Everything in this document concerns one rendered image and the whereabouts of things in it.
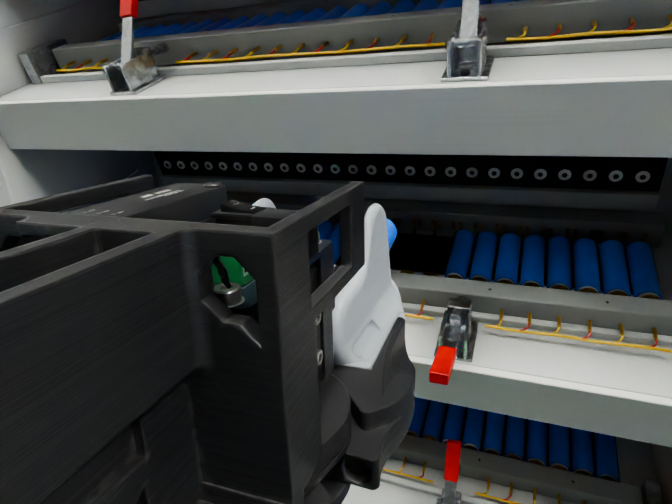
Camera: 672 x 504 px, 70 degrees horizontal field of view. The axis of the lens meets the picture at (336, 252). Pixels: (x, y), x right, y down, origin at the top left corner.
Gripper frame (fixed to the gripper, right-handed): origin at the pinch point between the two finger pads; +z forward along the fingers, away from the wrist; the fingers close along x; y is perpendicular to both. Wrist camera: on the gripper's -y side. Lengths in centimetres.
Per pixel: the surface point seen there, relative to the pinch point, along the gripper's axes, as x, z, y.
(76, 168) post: 38.4, 20.1, 2.5
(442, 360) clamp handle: -3.8, 7.5, -7.2
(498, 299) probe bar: -6.9, 15.9, -6.1
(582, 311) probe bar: -12.8, 15.8, -6.3
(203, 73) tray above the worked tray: 17.5, 15.6, 11.4
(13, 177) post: 38.6, 12.9, 2.7
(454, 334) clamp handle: -4.1, 11.7, -7.4
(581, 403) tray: -12.8, 11.7, -11.4
